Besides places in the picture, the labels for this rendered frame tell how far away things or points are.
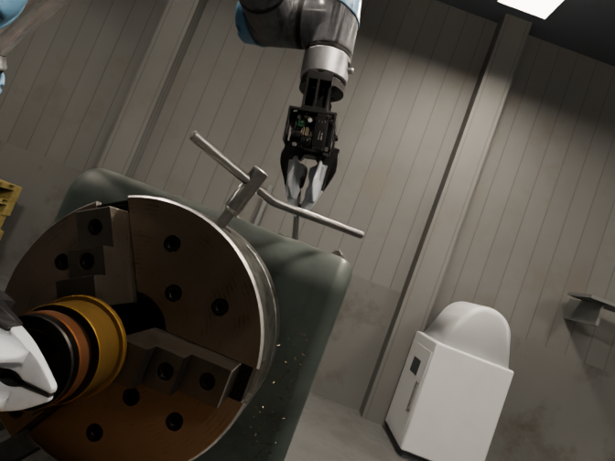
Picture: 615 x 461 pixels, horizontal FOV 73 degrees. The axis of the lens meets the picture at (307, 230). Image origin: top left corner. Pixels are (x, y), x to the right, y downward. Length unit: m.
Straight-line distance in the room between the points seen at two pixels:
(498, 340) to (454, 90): 2.71
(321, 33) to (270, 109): 4.06
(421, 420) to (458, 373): 0.50
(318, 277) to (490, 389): 3.50
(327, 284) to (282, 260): 0.08
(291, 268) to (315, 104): 0.24
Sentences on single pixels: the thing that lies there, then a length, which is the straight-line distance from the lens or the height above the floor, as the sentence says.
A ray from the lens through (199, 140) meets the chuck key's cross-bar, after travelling 0.48.
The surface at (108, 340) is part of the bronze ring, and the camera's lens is 0.41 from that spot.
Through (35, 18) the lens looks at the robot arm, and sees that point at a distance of 1.00.
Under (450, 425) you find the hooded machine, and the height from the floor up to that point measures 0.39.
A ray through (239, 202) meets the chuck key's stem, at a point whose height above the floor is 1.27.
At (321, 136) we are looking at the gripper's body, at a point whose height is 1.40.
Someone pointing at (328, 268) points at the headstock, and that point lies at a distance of 0.62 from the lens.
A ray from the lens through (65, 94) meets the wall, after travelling 5.42.
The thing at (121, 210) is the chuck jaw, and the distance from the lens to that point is 0.51.
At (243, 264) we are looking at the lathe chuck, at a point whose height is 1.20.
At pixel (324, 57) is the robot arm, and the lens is 0.67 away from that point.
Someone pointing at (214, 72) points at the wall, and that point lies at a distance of 4.97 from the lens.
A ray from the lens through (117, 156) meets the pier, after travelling 4.76.
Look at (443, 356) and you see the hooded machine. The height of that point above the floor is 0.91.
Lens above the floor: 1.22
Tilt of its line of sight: 4 degrees up
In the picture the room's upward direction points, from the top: 21 degrees clockwise
